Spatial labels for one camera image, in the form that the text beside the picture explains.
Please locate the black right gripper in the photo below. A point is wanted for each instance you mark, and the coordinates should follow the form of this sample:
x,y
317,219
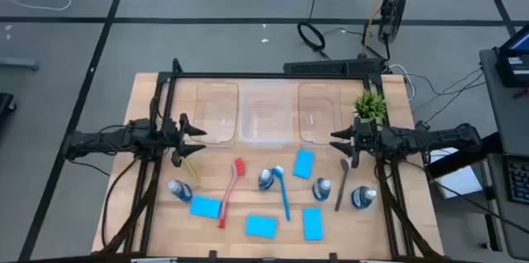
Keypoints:
x,y
368,139

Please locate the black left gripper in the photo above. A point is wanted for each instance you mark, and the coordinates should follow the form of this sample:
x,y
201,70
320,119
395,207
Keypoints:
x,y
170,137

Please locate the yellow-green dish brush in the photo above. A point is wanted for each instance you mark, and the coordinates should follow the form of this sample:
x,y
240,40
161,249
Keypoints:
x,y
192,170

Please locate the grey dish brush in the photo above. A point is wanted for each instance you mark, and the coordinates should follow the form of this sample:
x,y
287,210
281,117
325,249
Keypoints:
x,y
342,184

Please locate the blue dish soap bottle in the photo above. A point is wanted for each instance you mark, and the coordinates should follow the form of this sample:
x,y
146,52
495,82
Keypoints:
x,y
265,179
322,188
180,190
363,197

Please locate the red and pink dish brush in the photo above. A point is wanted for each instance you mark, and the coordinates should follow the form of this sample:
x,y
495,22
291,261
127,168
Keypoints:
x,y
239,166

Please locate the blue sponge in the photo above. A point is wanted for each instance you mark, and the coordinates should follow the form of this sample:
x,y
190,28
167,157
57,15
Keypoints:
x,y
313,223
260,226
304,163
205,207

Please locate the blue dish brush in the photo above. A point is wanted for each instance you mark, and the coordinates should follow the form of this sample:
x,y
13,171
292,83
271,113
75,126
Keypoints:
x,y
284,194

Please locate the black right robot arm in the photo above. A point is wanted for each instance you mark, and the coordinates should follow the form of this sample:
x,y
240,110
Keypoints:
x,y
434,139

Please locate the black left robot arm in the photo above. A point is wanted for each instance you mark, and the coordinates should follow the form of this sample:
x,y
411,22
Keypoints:
x,y
103,139

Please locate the green plant in white pot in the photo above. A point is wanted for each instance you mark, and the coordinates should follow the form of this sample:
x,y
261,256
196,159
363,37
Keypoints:
x,y
370,106

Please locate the black perforated rack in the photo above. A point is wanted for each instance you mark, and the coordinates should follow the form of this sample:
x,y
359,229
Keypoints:
x,y
330,67

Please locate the tall clear plastic bin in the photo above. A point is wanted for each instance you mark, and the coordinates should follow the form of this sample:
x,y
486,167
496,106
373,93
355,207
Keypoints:
x,y
266,110

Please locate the white paper sheet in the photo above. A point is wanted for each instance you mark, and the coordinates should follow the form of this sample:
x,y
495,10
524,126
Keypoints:
x,y
458,182

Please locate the grey desk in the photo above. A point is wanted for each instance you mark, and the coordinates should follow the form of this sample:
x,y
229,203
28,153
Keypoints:
x,y
508,122

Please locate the black keyboard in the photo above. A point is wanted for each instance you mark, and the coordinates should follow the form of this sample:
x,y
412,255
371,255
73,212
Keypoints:
x,y
520,180

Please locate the black laptop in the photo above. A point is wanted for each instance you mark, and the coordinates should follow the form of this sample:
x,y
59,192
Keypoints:
x,y
514,68

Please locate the grey furniture foot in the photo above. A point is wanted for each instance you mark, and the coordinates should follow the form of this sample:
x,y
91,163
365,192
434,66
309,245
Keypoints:
x,y
18,63

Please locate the black metal table frame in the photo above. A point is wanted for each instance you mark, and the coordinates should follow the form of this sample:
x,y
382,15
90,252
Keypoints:
x,y
268,75

